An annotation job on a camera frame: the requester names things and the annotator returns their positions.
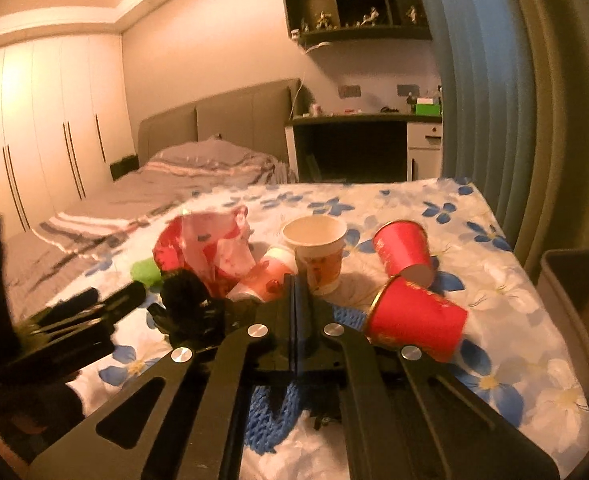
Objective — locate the black bag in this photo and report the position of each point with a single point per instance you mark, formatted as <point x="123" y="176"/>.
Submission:
<point x="189" y="305"/>

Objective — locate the green box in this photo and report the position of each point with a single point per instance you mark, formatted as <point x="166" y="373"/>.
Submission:
<point x="427" y="108"/>

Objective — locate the red and white plastic bag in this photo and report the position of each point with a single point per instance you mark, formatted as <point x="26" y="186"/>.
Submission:
<point x="199" y="245"/>

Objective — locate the blue curtain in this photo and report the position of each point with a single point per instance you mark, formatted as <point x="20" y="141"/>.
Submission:
<point x="474" y="85"/>

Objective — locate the white wardrobe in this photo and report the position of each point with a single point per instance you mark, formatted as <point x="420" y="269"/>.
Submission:
<point x="34" y="125"/>

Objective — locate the black bedside table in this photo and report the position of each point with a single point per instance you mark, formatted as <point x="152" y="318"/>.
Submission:
<point x="123" y="167"/>

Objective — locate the blue knitted cloth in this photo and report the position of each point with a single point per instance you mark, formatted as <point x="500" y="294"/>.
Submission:
<point x="274" y="420"/>

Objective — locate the grey waste bin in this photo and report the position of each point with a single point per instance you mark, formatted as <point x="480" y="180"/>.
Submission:
<point x="574" y="305"/>

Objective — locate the row of shelf figurines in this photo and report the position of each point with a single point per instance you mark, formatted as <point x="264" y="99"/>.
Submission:
<point x="369" y="17"/>

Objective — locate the pink and white paper cup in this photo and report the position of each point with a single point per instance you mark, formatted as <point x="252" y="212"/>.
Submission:
<point x="267" y="272"/>

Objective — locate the wall socket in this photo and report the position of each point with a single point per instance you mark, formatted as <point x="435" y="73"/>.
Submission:
<point x="349" y="91"/>
<point x="404" y="90"/>

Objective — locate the grey striped blanket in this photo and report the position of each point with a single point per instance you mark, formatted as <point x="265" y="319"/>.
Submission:
<point x="124" y="200"/>

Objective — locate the beige curtain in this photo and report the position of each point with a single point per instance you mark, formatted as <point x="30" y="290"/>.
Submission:
<point x="574" y="110"/>

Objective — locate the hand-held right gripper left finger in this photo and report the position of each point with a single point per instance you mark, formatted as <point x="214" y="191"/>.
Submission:
<point x="290" y="312"/>

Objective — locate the bed with grey headboard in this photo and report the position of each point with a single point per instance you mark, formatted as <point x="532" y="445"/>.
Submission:
<point x="224" y="115"/>

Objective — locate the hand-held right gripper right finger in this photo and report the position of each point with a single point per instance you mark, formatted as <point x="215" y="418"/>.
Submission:
<point x="303" y="312"/>

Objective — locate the dark desk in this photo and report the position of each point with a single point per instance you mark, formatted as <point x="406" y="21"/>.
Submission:
<point x="349" y="121"/>

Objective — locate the white paper cup orange print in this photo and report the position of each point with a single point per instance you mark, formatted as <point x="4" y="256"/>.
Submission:
<point x="319" y="260"/>

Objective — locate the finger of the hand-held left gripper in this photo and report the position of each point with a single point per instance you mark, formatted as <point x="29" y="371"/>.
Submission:
<point x="114" y="297"/>

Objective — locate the red paper cup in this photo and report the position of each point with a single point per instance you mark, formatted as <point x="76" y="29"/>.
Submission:
<point x="404" y="252"/>
<point x="419" y="322"/>

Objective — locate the white drawer cabinet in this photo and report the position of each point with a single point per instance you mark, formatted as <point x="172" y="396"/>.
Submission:
<point x="424" y="150"/>

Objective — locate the blue floral tablecloth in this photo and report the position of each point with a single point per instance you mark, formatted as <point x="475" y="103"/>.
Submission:
<point x="499" y="280"/>

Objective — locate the green foam net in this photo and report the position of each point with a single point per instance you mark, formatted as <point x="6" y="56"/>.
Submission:
<point x="144" y="271"/>

